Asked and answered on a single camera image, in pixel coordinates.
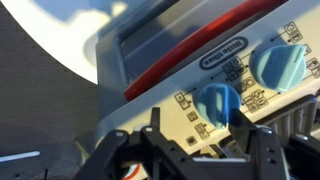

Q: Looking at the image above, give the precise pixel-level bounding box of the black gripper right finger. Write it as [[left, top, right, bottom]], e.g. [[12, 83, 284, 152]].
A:
[[228, 109, 257, 149]]

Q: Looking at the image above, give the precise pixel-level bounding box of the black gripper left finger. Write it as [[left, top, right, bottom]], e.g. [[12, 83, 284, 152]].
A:
[[150, 107, 161, 130]]

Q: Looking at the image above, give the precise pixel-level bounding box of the blue knob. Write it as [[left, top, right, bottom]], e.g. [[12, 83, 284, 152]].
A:
[[250, 44, 306, 92], [195, 83, 241, 129]]

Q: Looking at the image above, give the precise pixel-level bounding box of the grey toy oven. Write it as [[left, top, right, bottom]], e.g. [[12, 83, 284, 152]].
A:
[[74, 0, 320, 180]]

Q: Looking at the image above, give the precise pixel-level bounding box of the round white table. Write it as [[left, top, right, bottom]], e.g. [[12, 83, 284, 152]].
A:
[[1, 0, 164, 83]]

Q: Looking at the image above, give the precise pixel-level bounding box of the red oven door handle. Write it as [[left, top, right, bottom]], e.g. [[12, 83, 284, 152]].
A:
[[124, 0, 283, 101]]

